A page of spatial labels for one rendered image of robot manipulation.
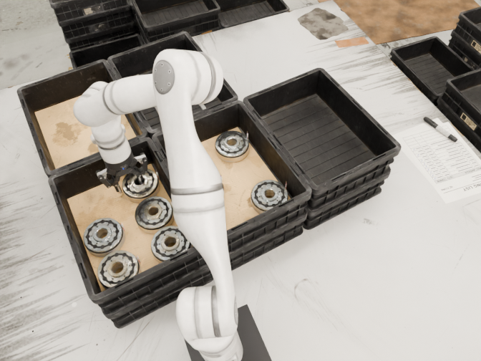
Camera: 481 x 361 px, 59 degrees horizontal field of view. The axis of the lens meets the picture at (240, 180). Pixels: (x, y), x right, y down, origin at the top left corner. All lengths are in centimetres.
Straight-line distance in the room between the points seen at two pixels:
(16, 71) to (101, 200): 208
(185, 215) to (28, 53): 276
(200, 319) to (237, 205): 50
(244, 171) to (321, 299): 42
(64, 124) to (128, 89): 68
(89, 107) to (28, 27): 271
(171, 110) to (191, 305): 34
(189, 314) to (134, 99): 41
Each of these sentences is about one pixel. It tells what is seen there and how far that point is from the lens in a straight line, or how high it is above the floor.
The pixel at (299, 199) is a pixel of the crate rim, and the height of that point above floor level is 93.
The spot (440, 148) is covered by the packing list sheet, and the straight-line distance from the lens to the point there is 163.
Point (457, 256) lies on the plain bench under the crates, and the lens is 141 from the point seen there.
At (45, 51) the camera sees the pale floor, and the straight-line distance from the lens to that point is 336.
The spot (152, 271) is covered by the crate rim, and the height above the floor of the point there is 93.
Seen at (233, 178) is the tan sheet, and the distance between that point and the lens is 126.
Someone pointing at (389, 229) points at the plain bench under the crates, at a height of 70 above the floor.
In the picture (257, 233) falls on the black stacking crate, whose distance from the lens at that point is 115.
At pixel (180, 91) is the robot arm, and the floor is 138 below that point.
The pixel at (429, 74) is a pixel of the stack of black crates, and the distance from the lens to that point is 261.
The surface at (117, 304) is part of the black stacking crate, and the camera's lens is 112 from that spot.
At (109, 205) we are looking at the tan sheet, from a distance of 127.
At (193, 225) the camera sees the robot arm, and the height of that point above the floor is 122.
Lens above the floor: 185
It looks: 55 degrees down
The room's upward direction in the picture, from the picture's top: 2 degrees counter-clockwise
